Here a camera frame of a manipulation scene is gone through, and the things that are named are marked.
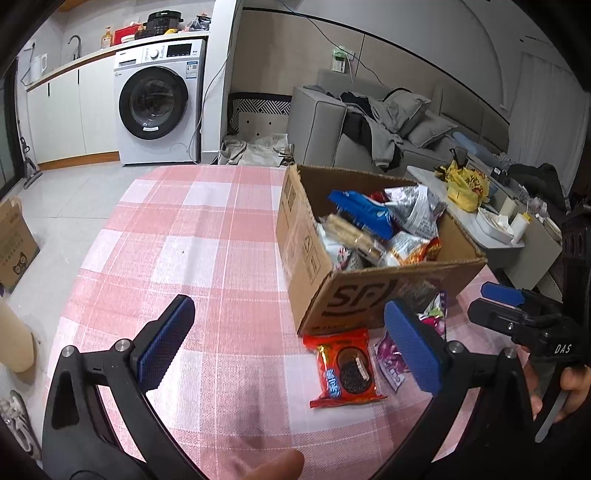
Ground grey garment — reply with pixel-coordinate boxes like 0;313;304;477
367;99;404;169

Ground brown cardboard box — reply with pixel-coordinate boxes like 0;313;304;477
276;164;489;337

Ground wall socket with charger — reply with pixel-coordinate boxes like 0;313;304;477
330;46;358;73

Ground grey sofa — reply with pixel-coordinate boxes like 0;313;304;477
288;69;511;185

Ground person's right hand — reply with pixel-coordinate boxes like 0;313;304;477
526;364;591;423

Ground grey coffee table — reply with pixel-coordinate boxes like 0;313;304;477
406;164;564;291

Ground black white patterned panel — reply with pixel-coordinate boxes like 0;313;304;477
228;91;294;139

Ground white shoes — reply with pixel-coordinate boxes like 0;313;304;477
0;390;42;457

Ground white snack bag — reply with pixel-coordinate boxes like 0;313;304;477
316;224;368;273

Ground red cookie packet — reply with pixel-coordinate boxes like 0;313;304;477
302;329;389;409

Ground white kitchen cabinet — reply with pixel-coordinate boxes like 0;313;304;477
25;34;123;171

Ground clear cracker packet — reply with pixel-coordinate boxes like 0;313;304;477
321;213;386;266

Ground white tray with cups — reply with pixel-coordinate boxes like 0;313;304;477
475;207;525;245

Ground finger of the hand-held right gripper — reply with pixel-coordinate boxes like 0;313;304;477
467;299;525;344
480;281;561;317

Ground purple white snack packet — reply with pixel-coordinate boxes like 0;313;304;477
372;329;409;392

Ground printed cardboard box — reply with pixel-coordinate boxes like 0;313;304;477
0;196;41;291

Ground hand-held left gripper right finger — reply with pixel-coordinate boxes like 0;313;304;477
374;298;546;480

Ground white curtain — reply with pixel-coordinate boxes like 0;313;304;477
508;51;588;185

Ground beige rounded object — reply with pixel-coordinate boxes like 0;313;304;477
0;300;38;374

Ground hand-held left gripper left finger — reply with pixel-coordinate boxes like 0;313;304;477
42;295;206;480

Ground stick vacuum cleaner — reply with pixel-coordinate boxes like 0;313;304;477
16;115;43;188

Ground black pressure cooker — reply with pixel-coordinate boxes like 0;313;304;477
139;10;185;38

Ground grey pillow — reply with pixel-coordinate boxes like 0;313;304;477
409;111;458;148
383;89;432;134

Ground yellow plastic bag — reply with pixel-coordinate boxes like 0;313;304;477
436;159;490;213

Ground pink checked tablecloth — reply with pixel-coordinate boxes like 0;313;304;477
44;164;522;480

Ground red box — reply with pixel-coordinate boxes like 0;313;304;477
113;23;148;46

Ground black garment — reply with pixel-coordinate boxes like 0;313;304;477
339;91;384;162

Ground black backpack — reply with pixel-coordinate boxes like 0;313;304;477
505;162;578;215

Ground blue cookie packet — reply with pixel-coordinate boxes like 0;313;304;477
328;189;395;241

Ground white squeeze bottle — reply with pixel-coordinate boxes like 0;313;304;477
510;212;532;245

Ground crumpled beige cloth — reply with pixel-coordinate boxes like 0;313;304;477
219;133;296;167

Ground white washing machine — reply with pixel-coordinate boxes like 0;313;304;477
113;39;208;166

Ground blue object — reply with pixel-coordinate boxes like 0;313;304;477
452;131;483;155

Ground person's left hand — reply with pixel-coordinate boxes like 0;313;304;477
240;450;305;480

